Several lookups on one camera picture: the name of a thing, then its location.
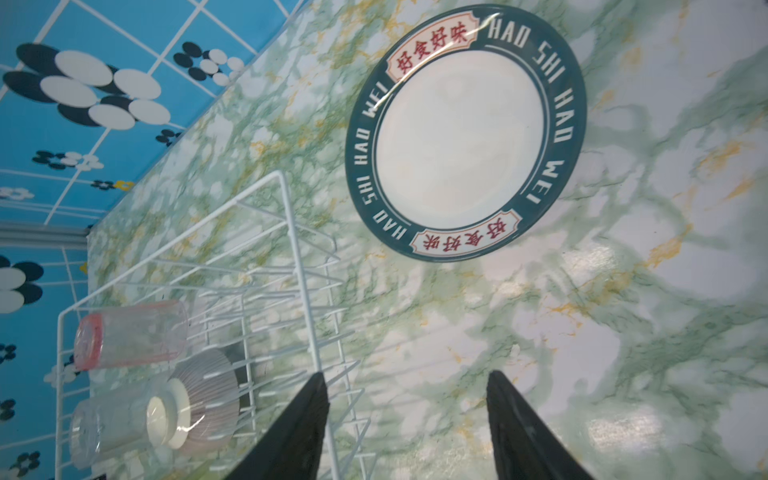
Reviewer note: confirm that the white wire dish rack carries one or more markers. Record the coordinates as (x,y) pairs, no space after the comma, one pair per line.
(258,286)

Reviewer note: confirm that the pink transparent plastic cup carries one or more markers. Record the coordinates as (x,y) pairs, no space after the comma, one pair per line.
(118,337)

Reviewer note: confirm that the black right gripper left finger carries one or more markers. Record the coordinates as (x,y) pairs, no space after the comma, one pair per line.
(292,446)

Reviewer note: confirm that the clear transparent cup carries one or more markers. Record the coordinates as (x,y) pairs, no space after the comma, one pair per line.
(132,417)

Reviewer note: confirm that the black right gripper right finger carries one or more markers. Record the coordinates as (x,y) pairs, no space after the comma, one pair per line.
(523,446)

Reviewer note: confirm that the large plain white plate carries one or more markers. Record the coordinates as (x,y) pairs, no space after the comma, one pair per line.
(466,133)

